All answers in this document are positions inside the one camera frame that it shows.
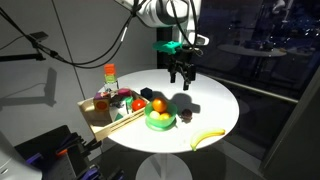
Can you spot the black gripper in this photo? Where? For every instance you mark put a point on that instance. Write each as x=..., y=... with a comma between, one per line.
x=183, y=61

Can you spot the dark purple toy plum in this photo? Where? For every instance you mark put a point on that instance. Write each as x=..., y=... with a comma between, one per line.
x=186, y=114

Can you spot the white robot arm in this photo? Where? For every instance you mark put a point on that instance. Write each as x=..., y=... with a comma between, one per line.
x=160, y=13

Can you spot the toy orange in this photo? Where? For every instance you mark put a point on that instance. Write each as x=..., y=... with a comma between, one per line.
x=159, y=105

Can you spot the yellow-orange round toy fruit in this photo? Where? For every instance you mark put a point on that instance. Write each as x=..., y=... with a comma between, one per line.
x=164, y=116

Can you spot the green plastic bowl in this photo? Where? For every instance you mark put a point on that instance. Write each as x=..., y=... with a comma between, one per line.
x=161, y=124

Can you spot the red toy tomato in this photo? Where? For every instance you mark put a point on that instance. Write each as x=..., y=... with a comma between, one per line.
x=138, y=105

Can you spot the yellow toy banana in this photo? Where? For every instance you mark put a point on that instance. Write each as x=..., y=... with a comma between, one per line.
x=203, y=135

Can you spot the small dark blue cube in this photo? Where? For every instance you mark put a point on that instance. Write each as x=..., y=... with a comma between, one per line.
x=146, y=93

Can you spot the small green foam cube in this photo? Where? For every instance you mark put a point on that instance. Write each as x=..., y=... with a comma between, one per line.
x=127, y=101

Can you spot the small magenta foam cube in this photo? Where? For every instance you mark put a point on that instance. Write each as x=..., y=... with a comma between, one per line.
x=124, y=92

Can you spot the blue patterned number cube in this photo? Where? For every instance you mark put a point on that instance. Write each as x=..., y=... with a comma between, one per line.
x=111, y=87

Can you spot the lime green fabric cube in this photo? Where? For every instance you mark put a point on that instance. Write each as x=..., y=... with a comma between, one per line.
x=110, y=79

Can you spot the purple yellow picture cube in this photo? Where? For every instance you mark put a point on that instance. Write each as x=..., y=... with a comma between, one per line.
x=101, y=105

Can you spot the wooden tray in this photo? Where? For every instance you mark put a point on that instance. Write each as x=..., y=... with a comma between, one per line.
x=100, y=129

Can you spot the black equipment with clamps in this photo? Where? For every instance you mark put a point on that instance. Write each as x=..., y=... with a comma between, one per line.
x=66, y=156

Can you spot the white rounded device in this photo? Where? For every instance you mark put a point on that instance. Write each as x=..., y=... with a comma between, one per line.
x=13, y=163

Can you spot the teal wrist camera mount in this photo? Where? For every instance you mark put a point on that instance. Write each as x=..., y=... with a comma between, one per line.
x=166, y=46

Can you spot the metal window rail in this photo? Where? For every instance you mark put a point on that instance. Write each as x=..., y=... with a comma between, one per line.
x=253, y=89

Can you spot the white table pedestal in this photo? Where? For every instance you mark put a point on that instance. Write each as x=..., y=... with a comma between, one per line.
x=163, y=166

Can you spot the camera on black stand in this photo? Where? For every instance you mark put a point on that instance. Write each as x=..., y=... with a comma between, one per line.
x=38, y=36

